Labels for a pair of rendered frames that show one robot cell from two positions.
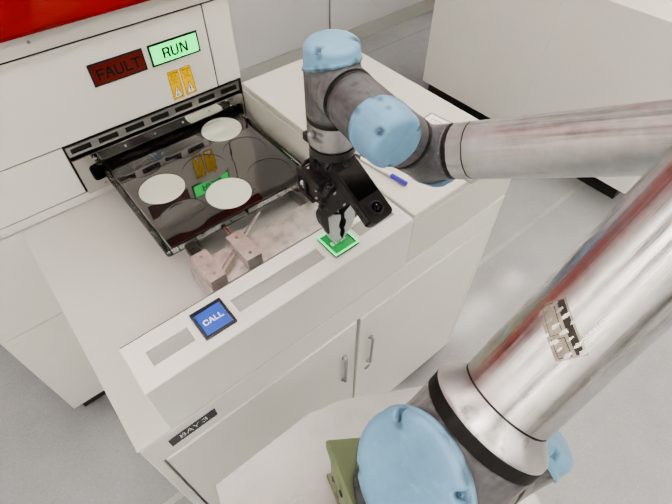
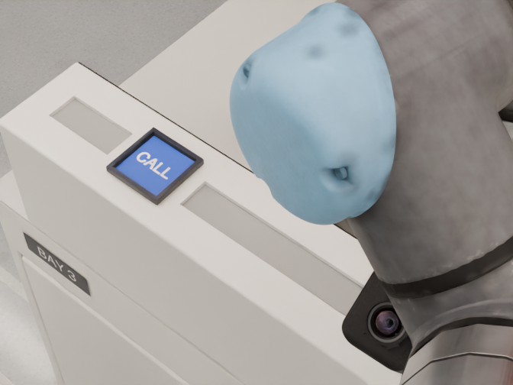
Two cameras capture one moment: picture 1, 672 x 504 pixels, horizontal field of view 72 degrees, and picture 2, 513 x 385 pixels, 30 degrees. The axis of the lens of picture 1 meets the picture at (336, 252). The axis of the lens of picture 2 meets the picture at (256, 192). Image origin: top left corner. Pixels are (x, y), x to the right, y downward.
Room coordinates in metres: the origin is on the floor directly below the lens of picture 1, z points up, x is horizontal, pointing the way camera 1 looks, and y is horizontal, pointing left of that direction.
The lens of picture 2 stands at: (0.38, -0.31, 1.55)
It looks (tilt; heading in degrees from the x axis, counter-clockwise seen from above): 51 degrees down; 79
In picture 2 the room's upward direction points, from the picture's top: straight up
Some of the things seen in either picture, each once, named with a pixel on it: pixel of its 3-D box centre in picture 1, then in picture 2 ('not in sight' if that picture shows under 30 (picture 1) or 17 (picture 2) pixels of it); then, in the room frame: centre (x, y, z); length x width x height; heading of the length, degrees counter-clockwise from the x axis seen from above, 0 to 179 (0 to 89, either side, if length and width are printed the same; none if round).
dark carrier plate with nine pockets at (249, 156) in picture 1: (205, 169); not in sight; (0.84, 0.30, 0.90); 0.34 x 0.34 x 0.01; 39
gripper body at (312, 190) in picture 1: (329, 170); not in sight; (0.58, 0.01, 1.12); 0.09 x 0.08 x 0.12; 40
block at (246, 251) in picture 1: (244, 249); not in sight; (0.60, 0.18, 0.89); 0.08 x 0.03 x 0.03; 39
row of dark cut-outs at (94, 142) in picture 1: (159, 116); not in sight; (0.96, 0.42, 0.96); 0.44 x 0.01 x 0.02; 129
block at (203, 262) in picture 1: (209, 269); not in sight; (0.55, 0.24, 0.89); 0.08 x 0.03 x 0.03; 39
